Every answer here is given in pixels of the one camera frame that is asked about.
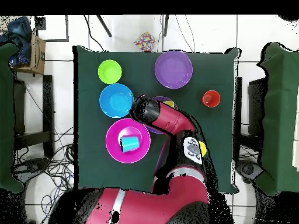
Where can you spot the blue cup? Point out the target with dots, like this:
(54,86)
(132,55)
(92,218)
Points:
(130,143)

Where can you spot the pale yellow translucent cup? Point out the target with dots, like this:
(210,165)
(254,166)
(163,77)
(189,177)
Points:
(169,103)

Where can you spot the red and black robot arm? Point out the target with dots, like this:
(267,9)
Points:
(170,119)

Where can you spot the purple bowl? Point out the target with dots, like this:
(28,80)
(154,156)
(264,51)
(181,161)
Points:
(154,129)
(173,70)

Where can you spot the large blue bowl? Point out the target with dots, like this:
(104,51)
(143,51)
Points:
(116,100)

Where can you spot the pink bowl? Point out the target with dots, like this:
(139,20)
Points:
(113,142)

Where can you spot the green bowl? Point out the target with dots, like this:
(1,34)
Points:
(109,71)

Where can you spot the orange cup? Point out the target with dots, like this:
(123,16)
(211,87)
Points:
(211,99)

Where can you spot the dark green table cloth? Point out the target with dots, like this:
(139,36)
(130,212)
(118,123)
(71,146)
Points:
(93,172)

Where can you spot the colourful patterned box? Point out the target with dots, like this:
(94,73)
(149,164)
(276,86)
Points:
(144,42)

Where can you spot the black tripod leg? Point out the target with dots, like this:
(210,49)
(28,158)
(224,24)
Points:
(104,26)
(166,25)

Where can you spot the cardboard box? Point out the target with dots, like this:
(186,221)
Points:
(38,56)

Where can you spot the green cloth side table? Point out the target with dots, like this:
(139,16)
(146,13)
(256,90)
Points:
(7,116)
(280,116)

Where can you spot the blue cloth bundle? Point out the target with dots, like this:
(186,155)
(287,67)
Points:
(18,30)

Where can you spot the black stool frame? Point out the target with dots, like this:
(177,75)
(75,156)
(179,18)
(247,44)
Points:
(48,105)

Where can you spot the black pedestal leg with caster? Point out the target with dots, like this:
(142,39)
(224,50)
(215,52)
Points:
(32,165)
(248,169)

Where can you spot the black floor frame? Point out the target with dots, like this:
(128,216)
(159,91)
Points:
(67,28)

